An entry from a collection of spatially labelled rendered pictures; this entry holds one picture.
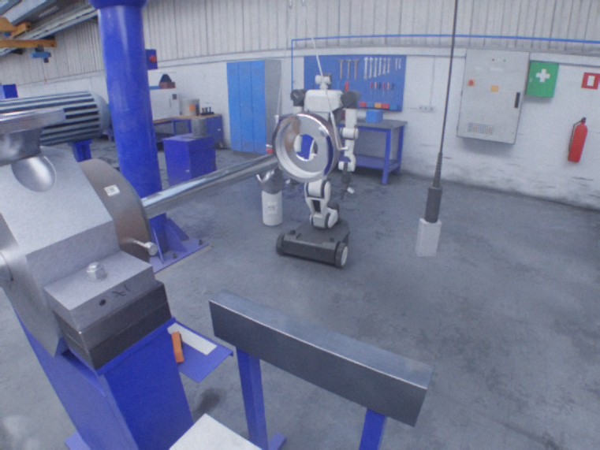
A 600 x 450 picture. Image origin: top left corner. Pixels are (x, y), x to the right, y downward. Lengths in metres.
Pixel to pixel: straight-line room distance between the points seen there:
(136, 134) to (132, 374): 2.22
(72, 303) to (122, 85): 2.27
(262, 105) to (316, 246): 3.93
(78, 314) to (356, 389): 0.62
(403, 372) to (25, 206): 0.85
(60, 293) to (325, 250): 2.25
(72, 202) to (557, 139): 5.33
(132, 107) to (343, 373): 2.42
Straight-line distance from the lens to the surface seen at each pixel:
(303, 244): 2.78
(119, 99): 2.82
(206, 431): 0.71
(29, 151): 0.90
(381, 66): 5.68
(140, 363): 0.82
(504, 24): 5.51
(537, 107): 5.39
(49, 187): 0.83
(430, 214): 1.12
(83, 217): 0.78
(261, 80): 6.24
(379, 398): 0.86
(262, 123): 6.28
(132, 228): 0.89
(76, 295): 0.70
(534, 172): 5.51
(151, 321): 0.77
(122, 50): 2.81
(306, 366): 0.90
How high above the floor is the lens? 1.45
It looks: 24 degrees down
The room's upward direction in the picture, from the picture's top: straight up
